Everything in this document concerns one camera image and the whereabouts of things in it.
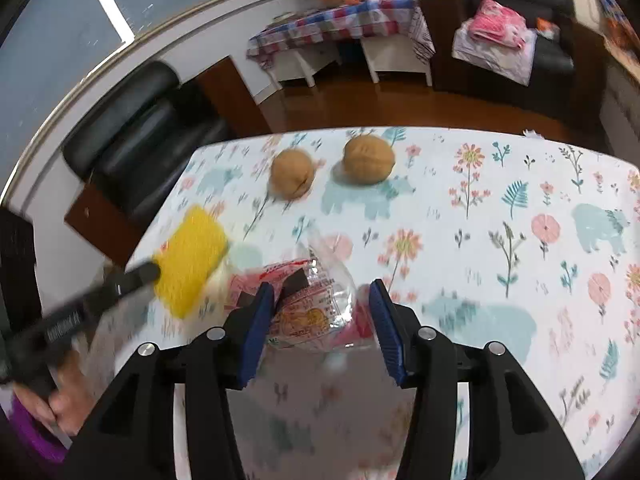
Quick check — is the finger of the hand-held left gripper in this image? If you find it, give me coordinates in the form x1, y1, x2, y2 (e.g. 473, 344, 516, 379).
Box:
112, 261, 162, 298

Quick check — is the colourful printed pillow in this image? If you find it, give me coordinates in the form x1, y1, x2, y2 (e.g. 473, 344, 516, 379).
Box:
597, 0, 640, 56

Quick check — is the walnut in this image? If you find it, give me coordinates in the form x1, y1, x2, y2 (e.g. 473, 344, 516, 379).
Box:
270, 148, 316, 198
342, 135, 396, 186

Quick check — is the white floral cloth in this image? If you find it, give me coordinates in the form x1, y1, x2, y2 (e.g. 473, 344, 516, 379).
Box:
451, 27, 538, 86

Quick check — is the yellow sponge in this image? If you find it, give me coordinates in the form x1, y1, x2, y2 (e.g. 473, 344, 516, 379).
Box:
155, 205, 231, 318

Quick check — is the person's left hand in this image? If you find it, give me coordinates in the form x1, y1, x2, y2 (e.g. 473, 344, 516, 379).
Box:
47, 352, 101, 436

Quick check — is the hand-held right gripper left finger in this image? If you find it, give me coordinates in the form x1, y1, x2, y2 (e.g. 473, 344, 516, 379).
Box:
65, 282, 277, 480

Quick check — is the pink strawberry cloth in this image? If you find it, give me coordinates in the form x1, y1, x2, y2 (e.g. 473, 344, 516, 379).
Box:
465, 0, 528, 50

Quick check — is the animal flower printed tablecloth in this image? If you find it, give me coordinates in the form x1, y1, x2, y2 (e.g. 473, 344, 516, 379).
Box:
85, 127, 640, 480

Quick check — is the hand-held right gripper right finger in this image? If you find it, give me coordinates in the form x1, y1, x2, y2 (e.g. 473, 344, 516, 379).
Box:
368, 279, 586, 480

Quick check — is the checked tablecloth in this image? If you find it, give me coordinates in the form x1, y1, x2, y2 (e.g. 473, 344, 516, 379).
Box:
247, 0, 436, 68

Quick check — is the clear red printed plastic bag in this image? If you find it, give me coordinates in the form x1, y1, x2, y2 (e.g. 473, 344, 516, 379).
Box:
227, 240, 376, 353

